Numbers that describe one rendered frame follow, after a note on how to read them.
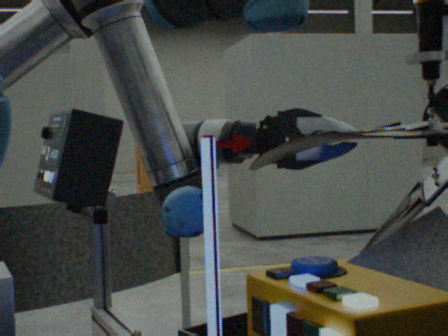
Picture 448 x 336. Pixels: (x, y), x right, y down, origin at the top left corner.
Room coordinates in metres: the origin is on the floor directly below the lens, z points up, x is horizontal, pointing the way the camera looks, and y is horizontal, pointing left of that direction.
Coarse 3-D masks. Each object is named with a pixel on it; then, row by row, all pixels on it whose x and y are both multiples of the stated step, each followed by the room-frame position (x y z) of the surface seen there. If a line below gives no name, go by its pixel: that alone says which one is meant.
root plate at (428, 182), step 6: (438, 162) 1.03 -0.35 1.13; (444, 162) 1.02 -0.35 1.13; (438, 168) 1.02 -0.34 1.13; (444, 168) 1.00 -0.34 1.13; (444, 174) 0.98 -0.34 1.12; (426, 180) 1.04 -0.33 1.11; (432, 180) 1.01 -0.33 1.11; (438, 180) 0.99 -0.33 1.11; (444, 180) 0.96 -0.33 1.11; (426, 186) 1.02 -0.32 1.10; (432, 186) 1.00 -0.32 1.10; (444, 186) 0.96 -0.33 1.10; (426, 192) 1.00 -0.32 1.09; (432, 192) 0.98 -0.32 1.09; (438, 192) 0.96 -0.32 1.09; (426, 198) 0.99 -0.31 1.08; (432, 198) 0.97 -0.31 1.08
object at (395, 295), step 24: (264, 288) 0.52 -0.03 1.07; (288, 288) 0.49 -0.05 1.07; (360, 288) 0.48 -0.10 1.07; (384, 288) 0.48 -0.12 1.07; (408, 288) 0.48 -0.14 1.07; (432, 288) 0.47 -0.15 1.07; (312, 312) 0.45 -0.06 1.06; (336, 312) 0.43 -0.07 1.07; (360, 312) 0.42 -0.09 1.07; (384, 312) 0.42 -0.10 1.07; (408, 312) 0.43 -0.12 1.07; (432, 312) 0.44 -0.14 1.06
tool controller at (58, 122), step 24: (72, 120) 1.28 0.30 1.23; (96, 120) 1.30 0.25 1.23; (120, 120) 1.32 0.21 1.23; (72, 144) 1.28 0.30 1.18; (96, 144) 1.30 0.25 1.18; (48, 168) 1.37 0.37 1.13; (72, 168) 1.27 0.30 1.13; (96, 168) 1.29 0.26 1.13; (48, 192) 1.30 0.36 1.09; (72, 192) 1.27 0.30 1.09; (96, 192) 1.29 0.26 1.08
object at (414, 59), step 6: (444, 6) 0.89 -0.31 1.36; (444, 12) 0.89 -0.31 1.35; (444, 18) 0.90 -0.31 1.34; (444, 24) 0.90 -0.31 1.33; (444, 30) 0.90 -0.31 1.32; (444, 36) 0.90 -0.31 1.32; (444, 42) 0.90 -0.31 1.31; (444, 48) 0.90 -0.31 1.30; (414, 54) 0.90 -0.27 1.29; (420, 54) 0.89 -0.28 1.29; (426, 54) 0.89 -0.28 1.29; (432, 54) 0.89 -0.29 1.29; (438, 54) 0.89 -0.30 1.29; (444, 54) 0.89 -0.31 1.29; (408, 60) 0.91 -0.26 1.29; (414, 60) 0.90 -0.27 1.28; (420, 60) 0.89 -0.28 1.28; (426, 60) 0.89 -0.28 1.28; (432, 60) 0.89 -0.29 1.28; (438, 60) 0.89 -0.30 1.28; (444, 60) 0.90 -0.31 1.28
